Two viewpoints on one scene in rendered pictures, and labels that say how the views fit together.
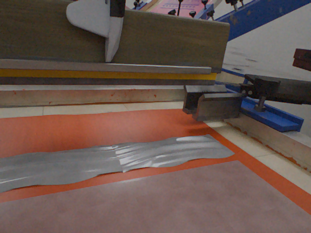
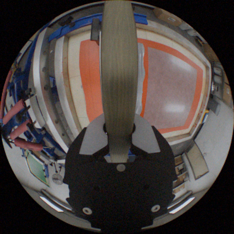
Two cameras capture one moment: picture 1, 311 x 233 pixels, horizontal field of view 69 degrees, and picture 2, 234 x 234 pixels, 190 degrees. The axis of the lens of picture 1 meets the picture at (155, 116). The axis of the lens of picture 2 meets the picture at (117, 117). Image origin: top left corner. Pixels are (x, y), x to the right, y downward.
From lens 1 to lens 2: 0.34 m
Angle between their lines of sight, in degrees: 84
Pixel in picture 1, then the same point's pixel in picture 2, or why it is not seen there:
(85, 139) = not seen: hidden behind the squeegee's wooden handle
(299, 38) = not seen: outside the picture
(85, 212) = (153, 106)
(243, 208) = (167, 68)
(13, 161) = not seen: hidden behind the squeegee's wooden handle
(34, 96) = (76, 123)
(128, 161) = (138, 89)
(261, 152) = (143, 33)
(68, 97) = (72, 109)
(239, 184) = (160, 59)
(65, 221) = (154, 110)
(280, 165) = (153, 37)
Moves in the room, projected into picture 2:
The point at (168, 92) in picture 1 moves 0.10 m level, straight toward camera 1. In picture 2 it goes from (64, 49) to (87, 52)
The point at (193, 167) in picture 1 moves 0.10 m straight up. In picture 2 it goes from (147, 66) to (165, 64)
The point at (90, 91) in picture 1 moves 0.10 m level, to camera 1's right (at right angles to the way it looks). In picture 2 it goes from (68, 99) to (74, 70)
